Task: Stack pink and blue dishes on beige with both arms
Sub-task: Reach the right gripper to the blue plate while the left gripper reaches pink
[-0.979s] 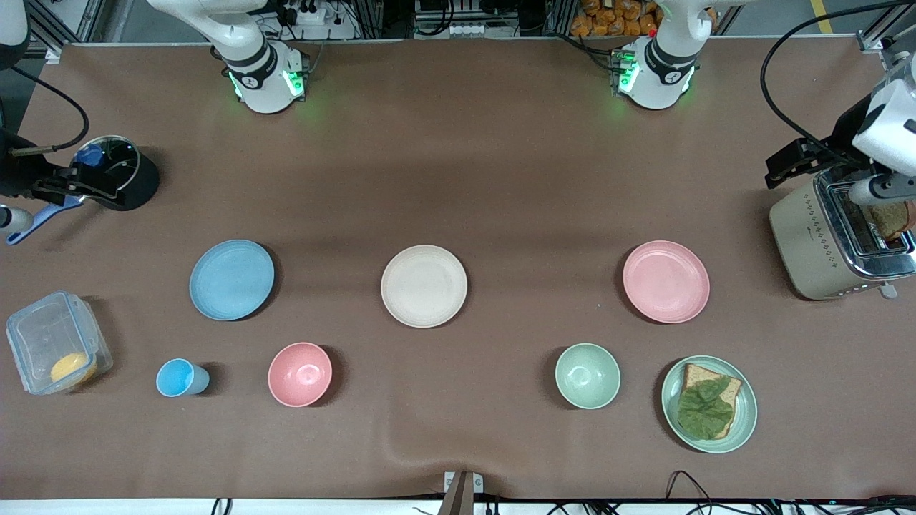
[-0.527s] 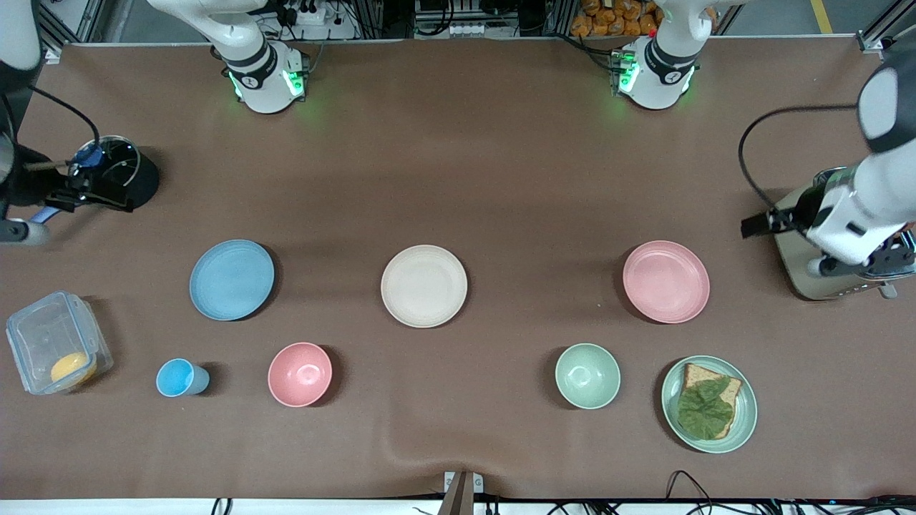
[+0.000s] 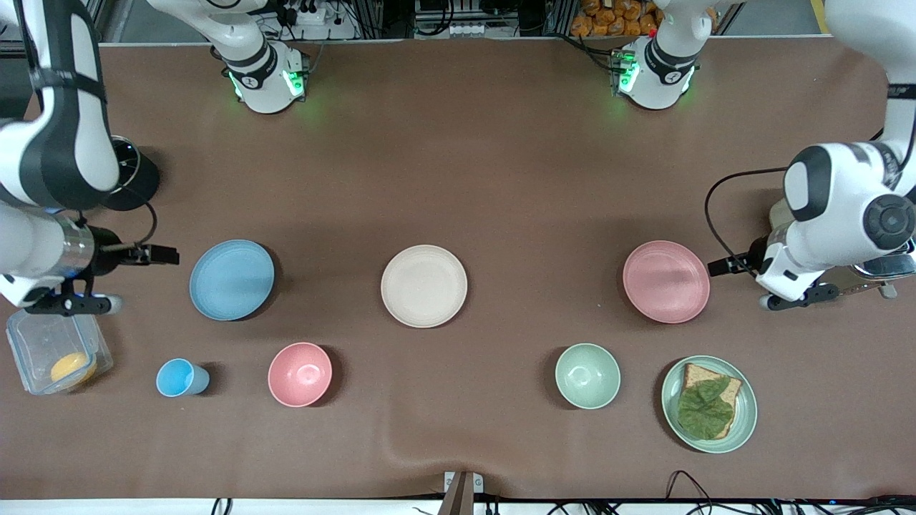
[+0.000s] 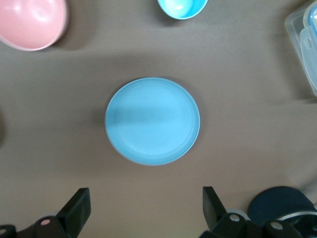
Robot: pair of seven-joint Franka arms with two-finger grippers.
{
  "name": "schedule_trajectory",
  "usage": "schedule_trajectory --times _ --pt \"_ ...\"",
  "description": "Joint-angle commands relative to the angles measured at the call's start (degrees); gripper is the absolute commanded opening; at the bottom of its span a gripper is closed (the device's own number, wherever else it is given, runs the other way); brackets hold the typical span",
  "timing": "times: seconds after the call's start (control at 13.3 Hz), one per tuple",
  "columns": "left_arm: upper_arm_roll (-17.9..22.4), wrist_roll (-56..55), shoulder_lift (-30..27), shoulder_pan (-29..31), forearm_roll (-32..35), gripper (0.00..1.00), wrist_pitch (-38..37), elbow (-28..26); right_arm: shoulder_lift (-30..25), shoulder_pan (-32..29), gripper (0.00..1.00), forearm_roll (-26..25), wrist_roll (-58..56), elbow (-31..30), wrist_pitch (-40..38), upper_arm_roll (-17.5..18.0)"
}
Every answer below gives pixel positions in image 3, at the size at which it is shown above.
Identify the pink plate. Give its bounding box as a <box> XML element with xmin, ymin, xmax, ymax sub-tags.
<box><xmin>622</xmin><ymin>240</ymin><xmax>711</xmax><ymax>324</ymax></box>

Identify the blue plate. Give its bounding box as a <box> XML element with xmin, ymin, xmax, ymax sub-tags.
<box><xmin>189</xmin><ymin>240</ymin><xmax>276</xmax><ymax>321</ymax></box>

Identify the black round pot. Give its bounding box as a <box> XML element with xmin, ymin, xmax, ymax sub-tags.
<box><xmin>100</xmin><ymin>134</ymin><xmax>160</xmax><ymax>212</ymax></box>

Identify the brown bread slice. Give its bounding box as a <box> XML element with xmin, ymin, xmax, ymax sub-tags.
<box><xmin>680</xmin><ymin>363</ymin><xmax>744</xmax><ymax>439</ymax></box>

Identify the blue cup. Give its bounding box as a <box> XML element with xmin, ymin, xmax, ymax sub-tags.
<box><xmin>156</xmin><ymin>358</ymin><xmax>210</xmax><ymax>398</ymax></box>

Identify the clear plastic container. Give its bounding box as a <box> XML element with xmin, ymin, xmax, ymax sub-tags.
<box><xmin>6</xmin><ymin>309</ymin><xmax>114</xmax><ymax>396</ymax></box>

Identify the orange round food piece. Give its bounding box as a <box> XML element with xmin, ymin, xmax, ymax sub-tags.
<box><xmin>50</xmin><ymin>352</ymin><xmax>97</xmax><ymax>387</ymax></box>

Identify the beige chrome toaster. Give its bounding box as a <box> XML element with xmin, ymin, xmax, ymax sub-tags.
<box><xmin>769</xmin><ymin>199</ymin><xmax>916</xmax><ymax>300</ymax></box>

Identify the green plate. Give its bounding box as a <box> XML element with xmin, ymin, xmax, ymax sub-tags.
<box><xmin>661</xmin><ymin>355</ymin><xmax>758</xmax><ymax>453</ymax></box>

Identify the green lettuce leaf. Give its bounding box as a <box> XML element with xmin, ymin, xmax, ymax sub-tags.
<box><xmin>677</xmin><ymin>378</ymin><xmax>736</xmax><ymax>440</ymax></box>

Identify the green bowl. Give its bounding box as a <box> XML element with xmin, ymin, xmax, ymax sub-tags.
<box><xmin>555</xmin><ymin>343</ymin><xmax>621</xmax><ymax>410</ymax></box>

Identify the pink bowl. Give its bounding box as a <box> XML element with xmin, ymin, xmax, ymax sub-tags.
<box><xmin>268</xmin><ymin>342</ymin><xmax>333</xmax><ymax>408</ymax></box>

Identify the brown tablecloth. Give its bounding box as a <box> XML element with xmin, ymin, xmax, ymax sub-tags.
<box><xmin>0</xmin><ymin>36</ymin><xmax>916</xmax><ymax>501</ymax></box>

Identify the beige plate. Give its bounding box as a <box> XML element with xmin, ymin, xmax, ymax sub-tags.
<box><xmin>381</xmin><ymin>245</ymin><xmax>469</xmax><ymax>328</ymax></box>

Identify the bag of orange snacks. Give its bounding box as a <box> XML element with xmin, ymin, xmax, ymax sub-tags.
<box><xmin>570</xmin><ymin>0</ymin><xmax>661</xmax><ymax>38</ymax></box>

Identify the white power strip with plugs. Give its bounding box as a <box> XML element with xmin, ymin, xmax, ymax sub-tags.
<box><xmin>285</xmin><ymin>3</ymin><xmax>331</xmax><ymax>26</ymax></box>

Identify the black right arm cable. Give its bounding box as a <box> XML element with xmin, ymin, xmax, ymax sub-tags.
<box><xmin>14</xmin><ymin>0</ymin><xmax>158</xmax><ymax>248</ymax></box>

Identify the black looped floor cable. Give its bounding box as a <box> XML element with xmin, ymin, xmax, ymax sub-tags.
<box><xmin>666</xmin><ymin>470</ymin><xmax>723</xmax><ymax>506</ymax></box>

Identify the metal table bracket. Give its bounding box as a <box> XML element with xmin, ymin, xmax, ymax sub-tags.
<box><xmin>444</xmin><ymin>471</ymin><xmax>484</xmax><ymax>515</ymax></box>

